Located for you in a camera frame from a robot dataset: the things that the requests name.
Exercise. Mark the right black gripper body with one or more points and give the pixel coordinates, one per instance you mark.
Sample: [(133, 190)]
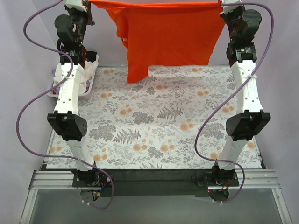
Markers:
[(232, 13)]

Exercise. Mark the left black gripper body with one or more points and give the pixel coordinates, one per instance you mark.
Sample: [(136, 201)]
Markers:
[(82, 11)]

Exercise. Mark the orange t shirt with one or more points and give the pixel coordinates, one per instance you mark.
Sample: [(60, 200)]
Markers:
[(165, 34)]

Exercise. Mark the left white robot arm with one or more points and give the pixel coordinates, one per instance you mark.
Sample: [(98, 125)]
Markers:
[(65, 120)]

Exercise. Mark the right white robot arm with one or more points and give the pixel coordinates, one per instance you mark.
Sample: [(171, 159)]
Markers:
[(250, 118)]

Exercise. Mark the black garment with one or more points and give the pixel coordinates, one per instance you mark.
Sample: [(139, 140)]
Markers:
[(91, 56)]

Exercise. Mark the white t shirt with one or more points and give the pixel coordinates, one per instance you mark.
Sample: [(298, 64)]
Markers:
[(86, 71)]

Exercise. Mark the purple garment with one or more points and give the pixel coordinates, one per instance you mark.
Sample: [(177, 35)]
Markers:
[(55, 92)]

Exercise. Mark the white laundry basket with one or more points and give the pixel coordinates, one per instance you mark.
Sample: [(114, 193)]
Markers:
[(82, 87)]

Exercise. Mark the floral table mat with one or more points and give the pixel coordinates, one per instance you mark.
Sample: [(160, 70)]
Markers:
[(160, 122)]

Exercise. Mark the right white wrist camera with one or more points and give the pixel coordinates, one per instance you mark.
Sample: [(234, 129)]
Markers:
[(229, 5)]

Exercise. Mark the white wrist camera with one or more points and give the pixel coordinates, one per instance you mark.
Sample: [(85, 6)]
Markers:
[(76, 4), (229, 5)]

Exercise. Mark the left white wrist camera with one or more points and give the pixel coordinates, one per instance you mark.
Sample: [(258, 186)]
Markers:
[(76, 4)]

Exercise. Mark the aluminium frame rail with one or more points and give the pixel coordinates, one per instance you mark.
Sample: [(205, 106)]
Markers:
[(51, 180)]

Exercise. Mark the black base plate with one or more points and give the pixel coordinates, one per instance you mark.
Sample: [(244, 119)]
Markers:
[(155, 182)]

